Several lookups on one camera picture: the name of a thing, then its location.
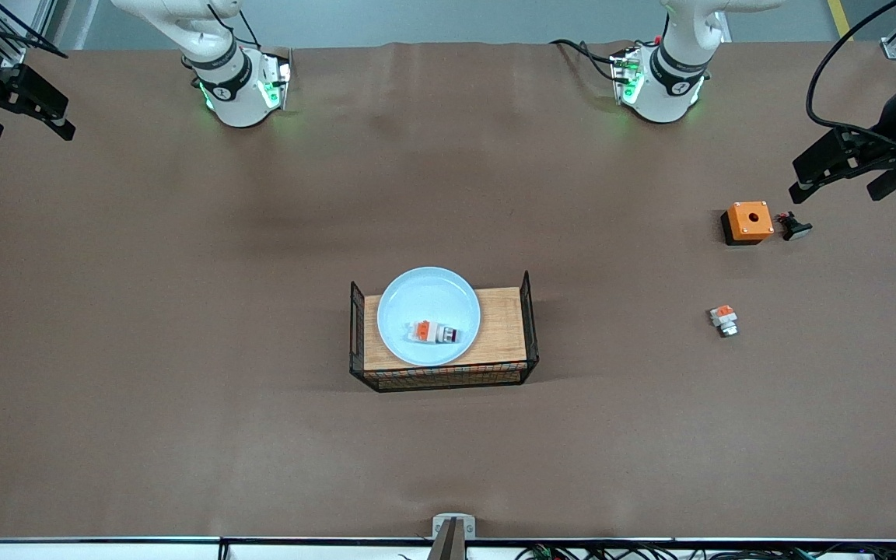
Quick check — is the light blue round plate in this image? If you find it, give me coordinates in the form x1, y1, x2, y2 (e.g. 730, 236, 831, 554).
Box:
376, 266, 482, 367

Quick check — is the brown table cover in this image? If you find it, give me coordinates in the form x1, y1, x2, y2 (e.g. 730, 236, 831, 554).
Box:
0, 39, 896, 541

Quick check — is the red push button switch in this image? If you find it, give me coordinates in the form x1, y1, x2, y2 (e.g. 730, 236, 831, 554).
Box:
408, 318, 462, 345

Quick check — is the black wire rack wooden top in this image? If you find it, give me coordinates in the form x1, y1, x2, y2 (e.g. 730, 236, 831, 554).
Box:
349, 270, 540, 393

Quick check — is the black base cable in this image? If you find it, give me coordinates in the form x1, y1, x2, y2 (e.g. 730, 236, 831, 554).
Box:
549, 37, 628, 82

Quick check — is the orange button enclosure box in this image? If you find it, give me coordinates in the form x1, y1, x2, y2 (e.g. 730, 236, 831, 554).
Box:
720, 201, 775, 247

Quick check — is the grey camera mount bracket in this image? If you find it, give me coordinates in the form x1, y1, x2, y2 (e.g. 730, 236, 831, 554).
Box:
432, 513, 477, 560

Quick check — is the black push button head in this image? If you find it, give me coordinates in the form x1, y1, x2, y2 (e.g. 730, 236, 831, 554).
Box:
775, 210, 814, 242

